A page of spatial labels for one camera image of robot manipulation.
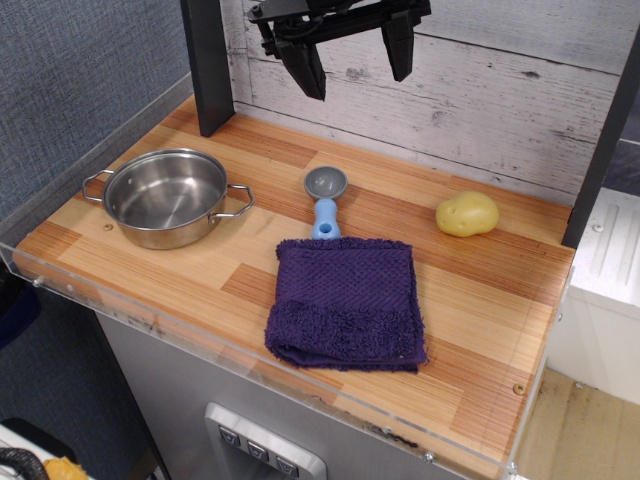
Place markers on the clear acrylic guard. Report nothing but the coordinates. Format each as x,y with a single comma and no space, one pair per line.
488,300

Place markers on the purple folded towel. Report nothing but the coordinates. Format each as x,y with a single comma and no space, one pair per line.
345,304

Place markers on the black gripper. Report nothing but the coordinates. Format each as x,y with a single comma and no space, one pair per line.
298,25

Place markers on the black post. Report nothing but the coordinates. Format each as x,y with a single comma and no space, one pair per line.
605,148
206,45

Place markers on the blue grey toy scoop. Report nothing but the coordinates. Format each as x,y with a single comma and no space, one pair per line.
325,185

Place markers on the stainless steel pot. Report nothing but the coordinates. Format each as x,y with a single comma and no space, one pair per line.
169,198

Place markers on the yellow object bottom left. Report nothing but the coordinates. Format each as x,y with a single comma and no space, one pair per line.
64,469

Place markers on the white side cabinet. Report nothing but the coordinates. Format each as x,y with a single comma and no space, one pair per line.
596,338

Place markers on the black right post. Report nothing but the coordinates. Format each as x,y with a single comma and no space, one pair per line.
605,148

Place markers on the black left post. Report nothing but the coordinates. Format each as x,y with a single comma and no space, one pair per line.
206,45

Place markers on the yellow toy potato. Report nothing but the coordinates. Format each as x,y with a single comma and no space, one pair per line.
466,214

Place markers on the silver toy fridge front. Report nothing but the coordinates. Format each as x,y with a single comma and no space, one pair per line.
215,411

